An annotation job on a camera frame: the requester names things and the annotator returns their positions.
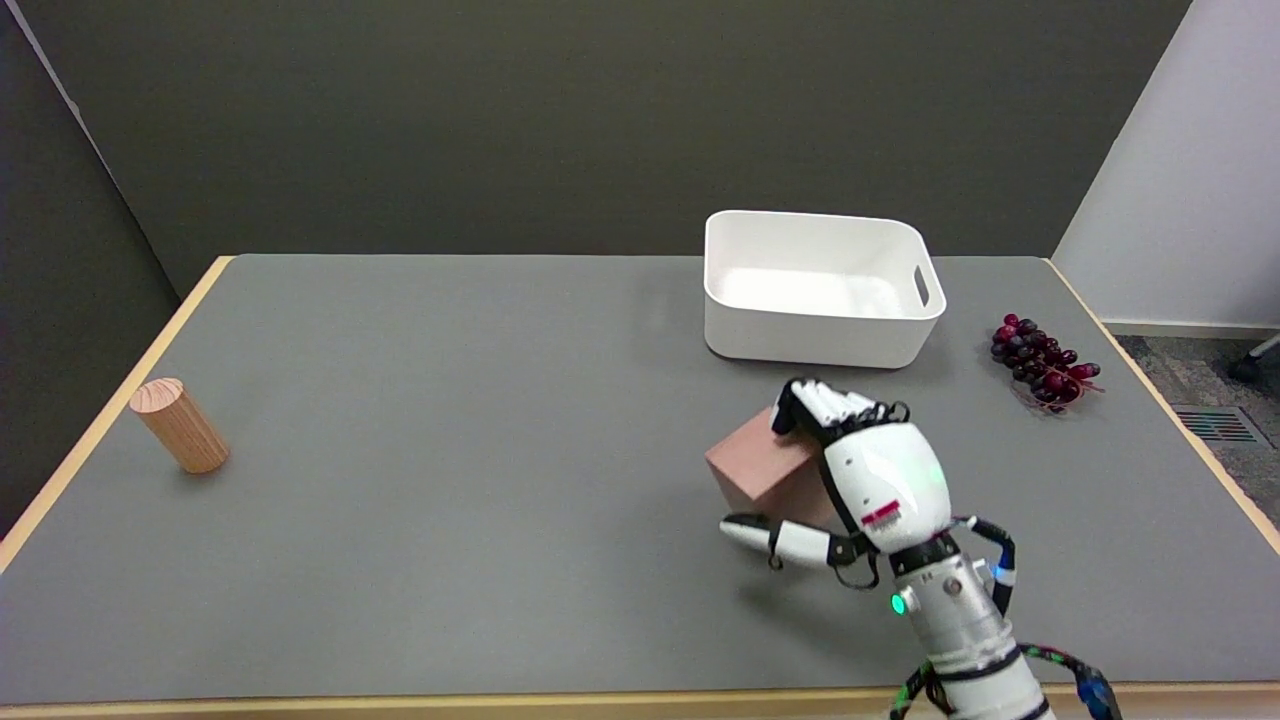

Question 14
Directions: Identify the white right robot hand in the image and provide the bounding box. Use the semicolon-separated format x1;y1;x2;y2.
718;377;957;589

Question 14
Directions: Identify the wooden cube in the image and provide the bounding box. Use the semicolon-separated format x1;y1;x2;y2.
704;405;843;531

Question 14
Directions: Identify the white plastic bin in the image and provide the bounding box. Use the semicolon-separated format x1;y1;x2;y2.
703;209;948;370

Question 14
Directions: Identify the dark red grape bunch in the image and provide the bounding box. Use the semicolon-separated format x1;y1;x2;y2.
990;313;1105;415

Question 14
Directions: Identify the floor vent grille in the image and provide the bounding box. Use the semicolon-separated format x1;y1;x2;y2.
1172;405;1263;446

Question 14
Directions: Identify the black chair caster leg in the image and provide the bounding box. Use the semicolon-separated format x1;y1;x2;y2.
1228;334;1280;385

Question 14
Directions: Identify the wooden cylinder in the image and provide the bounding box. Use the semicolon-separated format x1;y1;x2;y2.
129;377;230;475

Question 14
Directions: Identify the black green braided cable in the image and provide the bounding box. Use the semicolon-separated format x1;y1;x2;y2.
890;644;1123;720

